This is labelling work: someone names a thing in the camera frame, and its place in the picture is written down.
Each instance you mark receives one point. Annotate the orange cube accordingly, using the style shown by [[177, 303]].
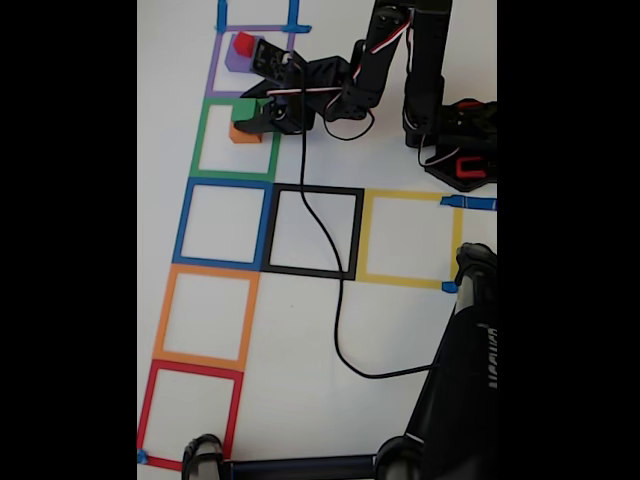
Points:
[[245, 137]]

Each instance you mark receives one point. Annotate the green cube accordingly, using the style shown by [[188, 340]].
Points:
[[245, 111]]

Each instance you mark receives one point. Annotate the purple square block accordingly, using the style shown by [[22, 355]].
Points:
[[235, 60]]

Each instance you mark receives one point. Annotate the small red cube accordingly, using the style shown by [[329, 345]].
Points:
[[244, 42]]

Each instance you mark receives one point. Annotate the twisted blue tape strip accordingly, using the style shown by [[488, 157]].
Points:
[[222, 15]]

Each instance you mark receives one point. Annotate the long blue tape strip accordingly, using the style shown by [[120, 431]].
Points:
[[475, 203]]

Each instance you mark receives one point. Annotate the small blue tape piece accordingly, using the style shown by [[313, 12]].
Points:
[[142, 456], [449, 287]]

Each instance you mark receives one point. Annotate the black tripod stand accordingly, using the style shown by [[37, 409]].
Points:
[[450, 400]]

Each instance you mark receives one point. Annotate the red square frame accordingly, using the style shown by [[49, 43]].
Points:
[[145, 415]]

